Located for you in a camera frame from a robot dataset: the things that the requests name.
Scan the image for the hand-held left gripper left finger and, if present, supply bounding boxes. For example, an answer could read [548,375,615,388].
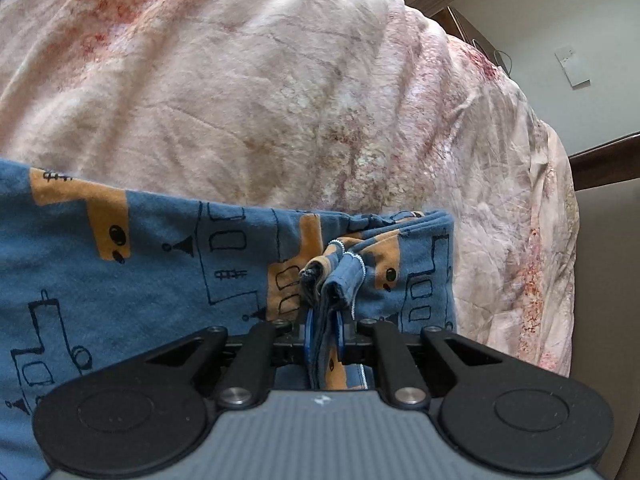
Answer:
[144,309,317,409]

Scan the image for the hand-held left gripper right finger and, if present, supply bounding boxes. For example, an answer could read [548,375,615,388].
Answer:
[334,311,507,407]

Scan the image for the blue patterned pants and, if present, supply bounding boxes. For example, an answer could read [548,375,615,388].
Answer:
[0,159,459,480]

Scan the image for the pink floral blanket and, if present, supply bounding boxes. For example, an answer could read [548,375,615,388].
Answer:
[0,0,582,379]

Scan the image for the dark wooden board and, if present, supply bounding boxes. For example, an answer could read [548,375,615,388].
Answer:
[569,131,640,192]
[431,6,511,76]

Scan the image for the thin black cable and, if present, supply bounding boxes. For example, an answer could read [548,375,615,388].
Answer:
[470,39,515,77]

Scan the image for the white wall plate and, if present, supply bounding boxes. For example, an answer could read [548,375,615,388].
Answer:
[554,46,592,91]

